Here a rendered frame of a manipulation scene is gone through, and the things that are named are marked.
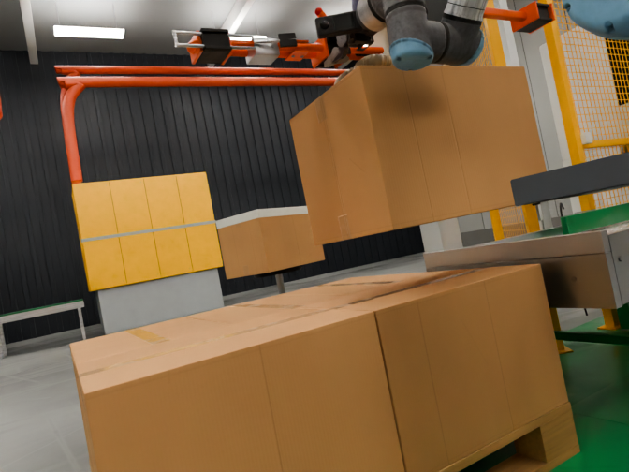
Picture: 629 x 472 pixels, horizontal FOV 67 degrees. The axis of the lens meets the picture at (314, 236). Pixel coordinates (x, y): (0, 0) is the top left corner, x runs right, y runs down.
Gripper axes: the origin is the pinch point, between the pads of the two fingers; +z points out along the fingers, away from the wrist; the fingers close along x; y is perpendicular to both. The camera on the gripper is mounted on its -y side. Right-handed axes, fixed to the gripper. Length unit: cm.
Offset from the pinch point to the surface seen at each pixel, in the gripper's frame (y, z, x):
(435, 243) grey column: 123, 97, -63
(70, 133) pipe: 2, 753, 216
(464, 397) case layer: 8, -19, -96
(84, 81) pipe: 37, 752, 304
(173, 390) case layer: -59, -18, -74
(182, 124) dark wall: 281, 1041, 320
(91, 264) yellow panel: -4, 728, -8
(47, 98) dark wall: -6, 1049, 388
